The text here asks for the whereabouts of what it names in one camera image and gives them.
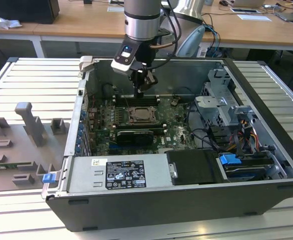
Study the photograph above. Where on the silver topped CPU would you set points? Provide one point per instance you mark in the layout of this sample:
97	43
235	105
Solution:
142	114

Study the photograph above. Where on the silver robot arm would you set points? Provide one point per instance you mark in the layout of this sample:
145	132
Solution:
141	25

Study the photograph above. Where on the black RAM slot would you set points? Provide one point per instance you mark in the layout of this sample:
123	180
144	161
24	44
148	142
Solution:
149	97
159	128
159	124
149	101

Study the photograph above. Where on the CPU socket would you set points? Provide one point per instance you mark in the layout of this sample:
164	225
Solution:
131	120

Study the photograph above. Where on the pale blue teach pendant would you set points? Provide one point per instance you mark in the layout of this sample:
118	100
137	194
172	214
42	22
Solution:
191	42

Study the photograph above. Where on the round coin battery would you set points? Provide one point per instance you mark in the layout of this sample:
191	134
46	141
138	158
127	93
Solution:
174	101

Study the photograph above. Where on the light wooden desk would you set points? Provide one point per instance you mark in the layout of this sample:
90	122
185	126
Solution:
249	30
74	27

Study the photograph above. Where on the black graphics card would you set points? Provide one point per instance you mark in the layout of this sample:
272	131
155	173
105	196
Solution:
136	137

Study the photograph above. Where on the green motherboard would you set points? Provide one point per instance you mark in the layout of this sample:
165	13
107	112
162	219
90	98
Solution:
176	135

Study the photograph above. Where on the silver metal disk cage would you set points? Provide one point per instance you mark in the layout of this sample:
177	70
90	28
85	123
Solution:
211	112

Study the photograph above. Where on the black computer mouse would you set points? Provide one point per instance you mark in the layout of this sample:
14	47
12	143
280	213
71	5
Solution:
224	3

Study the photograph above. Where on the silver laptop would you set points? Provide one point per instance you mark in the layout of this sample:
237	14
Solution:
249	2

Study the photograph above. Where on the black plastic shroud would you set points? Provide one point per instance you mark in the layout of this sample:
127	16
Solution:
194	167

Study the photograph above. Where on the hard disk in blue carrier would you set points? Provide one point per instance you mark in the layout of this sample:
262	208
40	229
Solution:
227	160

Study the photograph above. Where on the black box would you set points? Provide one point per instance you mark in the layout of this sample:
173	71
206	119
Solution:
24	11

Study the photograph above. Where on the silver power supply with label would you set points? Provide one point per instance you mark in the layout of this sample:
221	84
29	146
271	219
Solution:
86	175

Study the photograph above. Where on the crumpled white paper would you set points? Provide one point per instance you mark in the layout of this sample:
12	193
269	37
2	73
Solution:
7	22

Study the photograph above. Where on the grey closed laptop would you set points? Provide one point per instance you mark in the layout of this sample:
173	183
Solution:
289	15

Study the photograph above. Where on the grey parts rack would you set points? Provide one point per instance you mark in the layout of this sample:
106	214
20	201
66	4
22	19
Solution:
24	150

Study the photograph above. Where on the blue plastic latch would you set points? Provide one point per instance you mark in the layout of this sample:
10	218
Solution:
49	178

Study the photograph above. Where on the black and silver PC case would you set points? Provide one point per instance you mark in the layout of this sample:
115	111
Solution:
161	215

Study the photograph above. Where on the green RAM stick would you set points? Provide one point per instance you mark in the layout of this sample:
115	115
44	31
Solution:
1	166

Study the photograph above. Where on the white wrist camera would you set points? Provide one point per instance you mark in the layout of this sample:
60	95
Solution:
122	66

